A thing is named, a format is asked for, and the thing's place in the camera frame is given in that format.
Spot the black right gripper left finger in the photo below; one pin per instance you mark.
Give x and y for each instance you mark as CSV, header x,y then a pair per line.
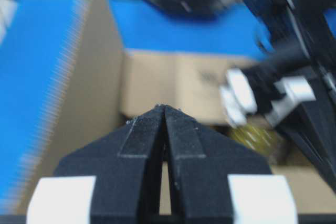
x,y
103,181

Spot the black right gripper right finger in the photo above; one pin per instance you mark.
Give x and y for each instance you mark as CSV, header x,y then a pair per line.
x,y
217,180

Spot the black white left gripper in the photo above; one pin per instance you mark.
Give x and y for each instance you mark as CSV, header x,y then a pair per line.
x,y
289,104

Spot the brown cardboard box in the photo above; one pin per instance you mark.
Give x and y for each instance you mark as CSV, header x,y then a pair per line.
x,y
94,84

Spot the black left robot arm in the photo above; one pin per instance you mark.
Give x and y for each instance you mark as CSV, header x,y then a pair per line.
x,y
303,44

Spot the yellow item inside box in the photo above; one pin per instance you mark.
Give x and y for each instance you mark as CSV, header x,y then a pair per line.
x,y
267,143

